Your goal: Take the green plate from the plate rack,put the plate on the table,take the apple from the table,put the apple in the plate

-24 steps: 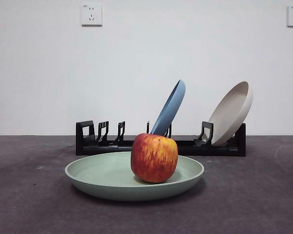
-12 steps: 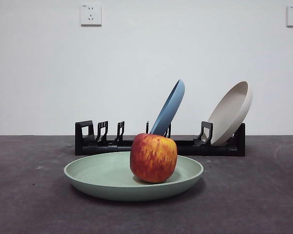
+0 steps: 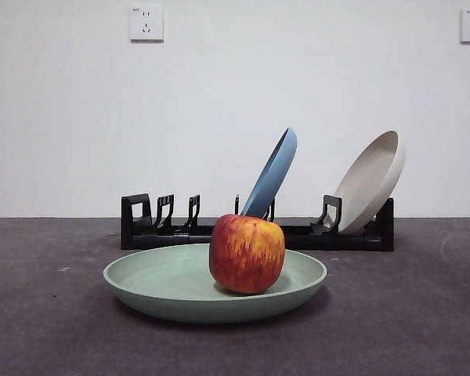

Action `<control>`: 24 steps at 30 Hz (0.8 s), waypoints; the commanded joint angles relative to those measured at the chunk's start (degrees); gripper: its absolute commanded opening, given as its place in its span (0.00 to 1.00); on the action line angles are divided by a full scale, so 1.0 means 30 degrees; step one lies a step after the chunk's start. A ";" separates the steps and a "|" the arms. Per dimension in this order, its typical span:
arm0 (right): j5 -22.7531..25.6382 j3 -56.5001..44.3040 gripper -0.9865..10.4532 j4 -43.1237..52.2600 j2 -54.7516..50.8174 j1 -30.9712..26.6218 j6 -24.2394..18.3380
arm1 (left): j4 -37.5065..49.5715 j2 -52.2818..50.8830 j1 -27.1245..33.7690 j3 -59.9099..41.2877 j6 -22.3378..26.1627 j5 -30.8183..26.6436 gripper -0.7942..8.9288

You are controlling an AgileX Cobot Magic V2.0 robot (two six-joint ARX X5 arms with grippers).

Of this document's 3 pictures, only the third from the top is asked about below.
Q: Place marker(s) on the black plate rack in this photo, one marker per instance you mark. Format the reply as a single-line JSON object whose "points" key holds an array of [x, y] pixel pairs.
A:
{"points": [[141, 239]]}

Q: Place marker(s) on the blue plate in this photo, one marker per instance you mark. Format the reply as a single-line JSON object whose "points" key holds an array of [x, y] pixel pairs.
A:
{"points": [[274, 172]]}

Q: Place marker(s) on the red yellow apple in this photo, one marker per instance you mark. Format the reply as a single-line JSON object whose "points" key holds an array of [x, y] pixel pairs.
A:
{"points": [[246, 254]]}

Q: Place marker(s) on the green plate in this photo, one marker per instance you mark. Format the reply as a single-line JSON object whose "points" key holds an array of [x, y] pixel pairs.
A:
{"points": [[160, 290]]}

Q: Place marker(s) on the cream plate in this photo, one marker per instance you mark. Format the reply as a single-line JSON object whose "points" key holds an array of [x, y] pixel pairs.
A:
{"points": [[372, 184]]}

